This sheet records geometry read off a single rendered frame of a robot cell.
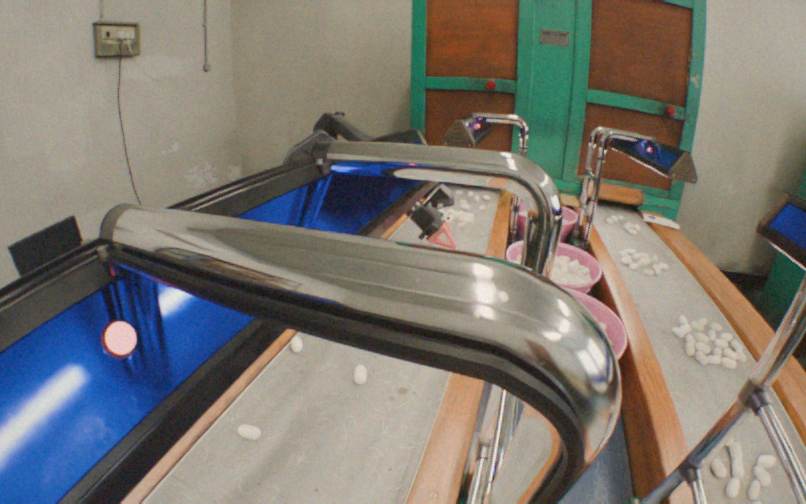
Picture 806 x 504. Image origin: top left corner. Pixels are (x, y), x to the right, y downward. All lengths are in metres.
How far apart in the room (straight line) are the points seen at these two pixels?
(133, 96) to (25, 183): 0.90
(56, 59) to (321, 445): 2.29
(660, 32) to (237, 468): 1.93
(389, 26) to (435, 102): 1.10
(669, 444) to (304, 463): 0.50
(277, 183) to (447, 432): 0.37
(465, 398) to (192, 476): 0.40
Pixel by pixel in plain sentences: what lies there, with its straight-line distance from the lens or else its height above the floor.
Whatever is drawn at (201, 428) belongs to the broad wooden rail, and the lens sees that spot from 0.55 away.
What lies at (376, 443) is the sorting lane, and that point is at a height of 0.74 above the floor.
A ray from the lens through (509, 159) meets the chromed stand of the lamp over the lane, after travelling 0.20.
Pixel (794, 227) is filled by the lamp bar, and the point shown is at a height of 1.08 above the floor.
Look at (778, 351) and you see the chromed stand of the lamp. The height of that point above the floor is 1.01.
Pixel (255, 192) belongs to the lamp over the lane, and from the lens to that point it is 0.18.
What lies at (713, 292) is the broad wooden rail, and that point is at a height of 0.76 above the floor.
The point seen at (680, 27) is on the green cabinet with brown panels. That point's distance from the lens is 1.81.
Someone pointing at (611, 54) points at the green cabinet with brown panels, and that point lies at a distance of 1.67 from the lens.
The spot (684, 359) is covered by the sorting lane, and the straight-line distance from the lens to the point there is 0.79.
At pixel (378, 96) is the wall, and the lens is 2.56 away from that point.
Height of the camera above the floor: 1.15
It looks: 26 degrees down
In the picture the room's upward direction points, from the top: straight up
